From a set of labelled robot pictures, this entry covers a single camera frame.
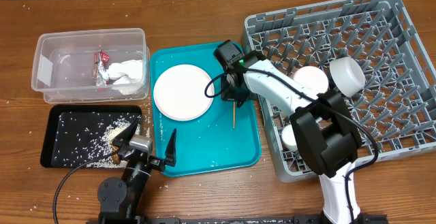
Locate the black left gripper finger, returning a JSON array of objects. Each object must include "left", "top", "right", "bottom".
[
  {"left": 112, "top": 118, "right": 140, "bottom": 146},
  {"left": 165, "top": 129, "right": 177, "bottom": 167}
]

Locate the wooden chopstick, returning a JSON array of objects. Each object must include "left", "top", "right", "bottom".
[{"left": 232, "top": 101, "right": 236, "bottom": 129}]

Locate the red foil wrapper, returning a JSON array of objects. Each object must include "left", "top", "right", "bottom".
[{"left": 92, "top": 50, "right": 110, "bottom": 86}]

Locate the pink round plate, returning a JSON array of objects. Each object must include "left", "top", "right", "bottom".
[{"left": 153, "top": 64, "right": 215, "bottom": 121}]

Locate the white napkin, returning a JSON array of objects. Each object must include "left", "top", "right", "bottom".
[{"left": 107, "top": 59, "right": 143, "bottom": 95}]

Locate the pink small bowl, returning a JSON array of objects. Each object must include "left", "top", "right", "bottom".
[{"left": 292, "top": 66, "right": 329, "bottom": 93}]

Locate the clear plastic bin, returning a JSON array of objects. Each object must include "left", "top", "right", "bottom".
[{"left": 31, "top": 28, "right": 149, "bottom": 104}]

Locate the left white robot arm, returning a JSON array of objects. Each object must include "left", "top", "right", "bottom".
[{"left": 97, "top": 119, "right": 177, "bottom": 223}]

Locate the grey small bowl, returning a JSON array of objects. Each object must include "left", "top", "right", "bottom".
[{"left": 329, "top": 57, "right": 366, "bottom": 97}]

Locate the black tray with rice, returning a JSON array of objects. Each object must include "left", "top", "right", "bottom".
[{"left": 40, "top": 105, "right": 142, "bottom": 168}]

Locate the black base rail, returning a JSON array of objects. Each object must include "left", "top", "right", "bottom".
[{"left": 84, "top": 212, "right": 389, "bottom": 224}]

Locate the grey plastic dish rack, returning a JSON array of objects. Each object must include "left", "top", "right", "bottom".
[{"left": 242, "top": 0, "right": 435, "bottom": 161}]

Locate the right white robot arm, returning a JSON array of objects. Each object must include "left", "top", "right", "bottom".
[{"left": 213, "top": 39, "right": 362, "bottom": 223}]

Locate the white cup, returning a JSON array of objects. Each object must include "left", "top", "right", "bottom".
[{"left": 281, "top": 125, "right": 298, "bottom": 152}]

